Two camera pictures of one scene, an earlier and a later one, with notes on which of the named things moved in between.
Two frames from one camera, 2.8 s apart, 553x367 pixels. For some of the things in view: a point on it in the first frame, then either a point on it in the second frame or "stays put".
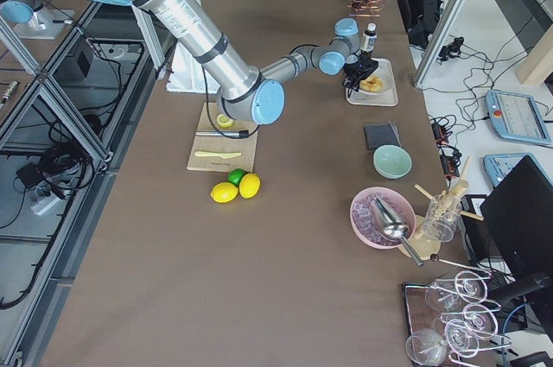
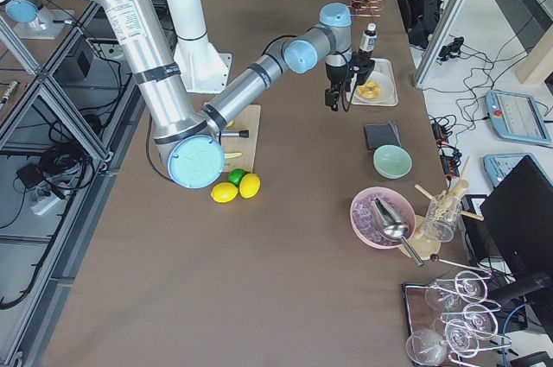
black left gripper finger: [351, 84] → [331, 98]
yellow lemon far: [224, 192] stays put
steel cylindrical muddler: [242, 134] stays put
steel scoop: [392, 227] stays put
